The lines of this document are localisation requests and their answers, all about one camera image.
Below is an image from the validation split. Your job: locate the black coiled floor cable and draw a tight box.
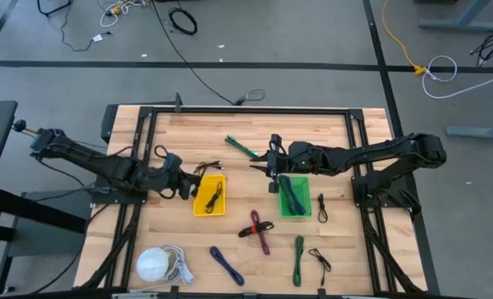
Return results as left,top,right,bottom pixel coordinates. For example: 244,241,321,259
168,7,199,37

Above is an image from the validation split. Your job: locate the yellow cable with black knob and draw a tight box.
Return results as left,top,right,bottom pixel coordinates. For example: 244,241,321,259
12,119,39,135

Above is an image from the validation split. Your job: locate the magenta braided USB cable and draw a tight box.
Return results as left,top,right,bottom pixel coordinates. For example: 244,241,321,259
249,209,271,256

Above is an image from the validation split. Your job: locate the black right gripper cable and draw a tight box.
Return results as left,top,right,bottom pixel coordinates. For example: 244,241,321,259
270,140,289,158

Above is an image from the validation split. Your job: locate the yellow plastic basket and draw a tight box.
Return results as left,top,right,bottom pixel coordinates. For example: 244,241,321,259
193,174,227,218

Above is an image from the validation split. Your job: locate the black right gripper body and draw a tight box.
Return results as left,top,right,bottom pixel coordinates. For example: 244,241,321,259
266,133,320,194

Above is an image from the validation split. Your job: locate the black cable with white adapter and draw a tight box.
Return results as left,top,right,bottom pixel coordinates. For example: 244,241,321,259
58,3,114,53

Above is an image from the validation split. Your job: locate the green plastic basket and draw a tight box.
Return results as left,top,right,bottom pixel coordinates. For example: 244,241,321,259
279,175,313,218

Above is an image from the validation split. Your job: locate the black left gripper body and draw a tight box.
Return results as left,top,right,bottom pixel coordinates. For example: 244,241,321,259
145,151,195,201

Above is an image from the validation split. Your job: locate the black cable with red strap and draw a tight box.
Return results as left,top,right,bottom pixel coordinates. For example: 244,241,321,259
237,220,275,239

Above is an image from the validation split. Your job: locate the yellow extension cord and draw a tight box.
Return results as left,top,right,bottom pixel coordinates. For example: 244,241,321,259
381,0,428,77

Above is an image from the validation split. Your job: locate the white floor cable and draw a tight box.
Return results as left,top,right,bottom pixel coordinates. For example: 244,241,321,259
421,54,493,100

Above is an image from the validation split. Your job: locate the long black floor cable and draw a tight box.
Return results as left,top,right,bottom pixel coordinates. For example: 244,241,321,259
150,0,267,106

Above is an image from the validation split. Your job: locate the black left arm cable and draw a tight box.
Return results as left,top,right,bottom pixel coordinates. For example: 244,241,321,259
153,144,179,200

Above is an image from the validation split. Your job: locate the white and yellow cable bundle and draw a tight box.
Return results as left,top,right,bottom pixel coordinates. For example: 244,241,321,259
99,0,147,28

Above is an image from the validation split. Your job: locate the purple-blue braided USB cable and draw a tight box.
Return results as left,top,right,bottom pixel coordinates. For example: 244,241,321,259
209,245,246,287

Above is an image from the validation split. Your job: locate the grey table foot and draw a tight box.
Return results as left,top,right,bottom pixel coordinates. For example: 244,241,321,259
418,0,493,33
445,120,493,140

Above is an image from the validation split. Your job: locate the black aluminium table frame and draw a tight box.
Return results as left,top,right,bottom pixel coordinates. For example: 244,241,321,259
77,103,428,298

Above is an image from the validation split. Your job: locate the white round dome device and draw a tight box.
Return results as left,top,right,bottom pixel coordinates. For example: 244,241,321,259
136,247,170,283

